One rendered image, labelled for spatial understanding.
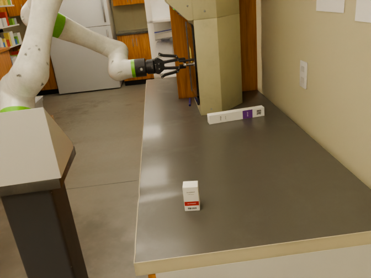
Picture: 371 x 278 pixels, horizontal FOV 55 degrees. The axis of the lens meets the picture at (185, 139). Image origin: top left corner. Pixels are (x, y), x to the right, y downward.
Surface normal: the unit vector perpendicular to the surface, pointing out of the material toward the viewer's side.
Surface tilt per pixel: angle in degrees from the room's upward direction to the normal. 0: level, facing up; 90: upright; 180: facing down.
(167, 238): 0
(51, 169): 90
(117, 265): 0
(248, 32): 90
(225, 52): 90
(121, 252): 0
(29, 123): 90
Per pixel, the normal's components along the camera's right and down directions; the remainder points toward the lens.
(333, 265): 0.09, 0.37
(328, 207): -0.09, -0.92
